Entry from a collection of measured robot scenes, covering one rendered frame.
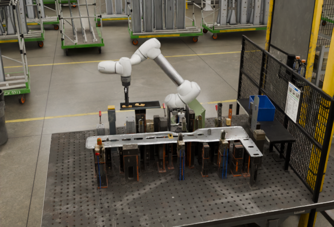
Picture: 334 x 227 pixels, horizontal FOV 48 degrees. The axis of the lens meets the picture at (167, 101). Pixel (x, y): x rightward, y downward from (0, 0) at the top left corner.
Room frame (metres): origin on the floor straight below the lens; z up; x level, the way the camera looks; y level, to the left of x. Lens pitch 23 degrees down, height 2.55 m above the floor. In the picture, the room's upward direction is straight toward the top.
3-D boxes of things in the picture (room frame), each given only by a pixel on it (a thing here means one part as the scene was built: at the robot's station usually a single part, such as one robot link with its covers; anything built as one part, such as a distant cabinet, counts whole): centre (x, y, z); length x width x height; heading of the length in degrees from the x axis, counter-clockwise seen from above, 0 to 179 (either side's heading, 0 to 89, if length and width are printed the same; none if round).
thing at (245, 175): (2.70, -0.67, 0.84); 0.11 x 0.06 x 0.29; 8
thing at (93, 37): (9.50, 2.20, 0.88); 1.91 x 1.00 x 1.76; 14
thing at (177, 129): (3.03, -0.10, 0.94); 0.18 x 0.13 x 0.49; 98
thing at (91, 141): (2.80, -0.01, 1.00); 1.38 x 0.22 x 0.02; 98
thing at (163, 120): (3.01, 0.03, 0.89); 0.13 x 0.11 x 0.38; 8
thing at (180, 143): (2.65, -0.11, 0.87); 0.12 x 0.09 x 0.35; 8
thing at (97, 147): (2.55, 0.53, 0.88); 0.15 x 0.11 x 0.36; 8
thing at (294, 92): (2.86, -1.05, 1.30); 0.23 x 0.02 x 0.31; 8
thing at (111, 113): (3.08, 0.50, 0.92); 0.08 x 0.08 x 0.44; 8
